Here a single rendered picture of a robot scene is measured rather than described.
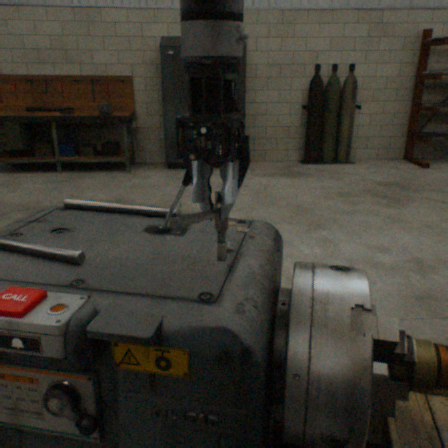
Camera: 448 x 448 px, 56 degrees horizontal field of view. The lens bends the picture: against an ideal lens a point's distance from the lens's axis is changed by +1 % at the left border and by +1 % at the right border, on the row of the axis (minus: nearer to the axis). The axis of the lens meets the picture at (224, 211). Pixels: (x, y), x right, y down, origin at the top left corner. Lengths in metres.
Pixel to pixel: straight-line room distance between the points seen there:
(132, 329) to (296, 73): 6.97
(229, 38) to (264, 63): 6.78
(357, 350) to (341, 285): 0.11
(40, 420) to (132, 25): 6.80
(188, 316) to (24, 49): 7.23
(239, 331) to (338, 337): 0.17
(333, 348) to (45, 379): 0.43
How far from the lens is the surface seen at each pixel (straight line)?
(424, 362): 0.82
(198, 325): 0.58
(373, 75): 7.80
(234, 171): 0.57
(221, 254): 0.66
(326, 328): 0.68
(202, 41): 0.52
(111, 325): 0.59
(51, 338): 0.62
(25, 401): 0.79
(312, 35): 7.47
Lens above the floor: 1.57
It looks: 19 degrees down
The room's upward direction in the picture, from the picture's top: straight up
